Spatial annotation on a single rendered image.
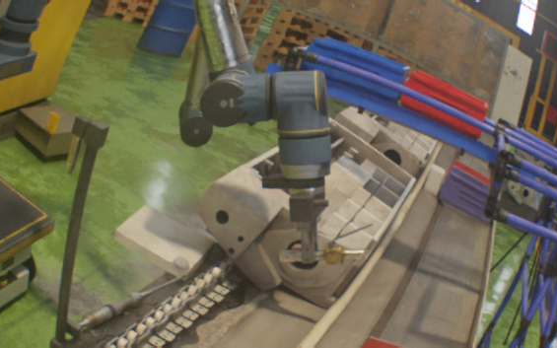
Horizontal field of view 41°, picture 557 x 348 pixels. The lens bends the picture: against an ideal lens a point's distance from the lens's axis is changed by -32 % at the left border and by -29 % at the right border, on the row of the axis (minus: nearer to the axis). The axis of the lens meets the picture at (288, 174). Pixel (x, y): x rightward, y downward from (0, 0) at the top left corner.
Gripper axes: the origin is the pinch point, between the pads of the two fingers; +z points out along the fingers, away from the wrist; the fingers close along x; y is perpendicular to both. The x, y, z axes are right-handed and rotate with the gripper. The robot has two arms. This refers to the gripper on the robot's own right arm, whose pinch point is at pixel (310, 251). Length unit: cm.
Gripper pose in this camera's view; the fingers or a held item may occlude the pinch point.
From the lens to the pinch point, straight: 221.9
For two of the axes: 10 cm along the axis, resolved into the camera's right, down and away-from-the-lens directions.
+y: 9.7, -0.2, -2.4
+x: 2.4, -1.6, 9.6
